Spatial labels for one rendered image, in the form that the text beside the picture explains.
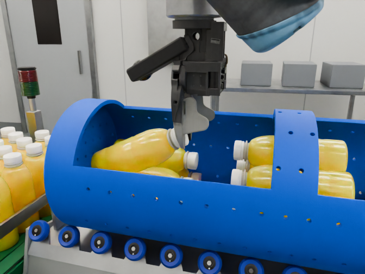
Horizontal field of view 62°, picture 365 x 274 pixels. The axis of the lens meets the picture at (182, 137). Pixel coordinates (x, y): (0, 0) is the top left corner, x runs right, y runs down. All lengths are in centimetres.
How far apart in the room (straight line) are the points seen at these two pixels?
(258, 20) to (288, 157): 22
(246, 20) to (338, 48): 368
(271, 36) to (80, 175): 39
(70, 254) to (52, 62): 396
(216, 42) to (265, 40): 15
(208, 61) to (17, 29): 439
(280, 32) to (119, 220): 41
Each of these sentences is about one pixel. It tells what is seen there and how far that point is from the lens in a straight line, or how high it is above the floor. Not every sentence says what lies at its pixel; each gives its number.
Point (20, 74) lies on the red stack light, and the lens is 122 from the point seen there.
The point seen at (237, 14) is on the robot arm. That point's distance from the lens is 36.
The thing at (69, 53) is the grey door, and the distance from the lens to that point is 441.
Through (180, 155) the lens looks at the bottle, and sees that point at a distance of 67.
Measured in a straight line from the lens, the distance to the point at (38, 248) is 76.
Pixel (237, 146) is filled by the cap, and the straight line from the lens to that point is 59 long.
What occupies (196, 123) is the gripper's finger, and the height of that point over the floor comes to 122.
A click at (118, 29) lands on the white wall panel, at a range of 415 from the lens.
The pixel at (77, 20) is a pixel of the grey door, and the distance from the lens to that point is 433.
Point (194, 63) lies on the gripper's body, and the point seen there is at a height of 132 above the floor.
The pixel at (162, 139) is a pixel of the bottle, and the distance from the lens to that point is 55.
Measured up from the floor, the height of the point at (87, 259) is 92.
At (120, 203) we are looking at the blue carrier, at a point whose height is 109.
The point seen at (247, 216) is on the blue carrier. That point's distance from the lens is 49.
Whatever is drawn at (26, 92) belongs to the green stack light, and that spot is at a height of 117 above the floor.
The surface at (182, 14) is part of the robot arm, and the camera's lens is 48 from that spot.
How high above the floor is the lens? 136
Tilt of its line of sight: 18 degrees down
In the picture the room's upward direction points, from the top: straight up
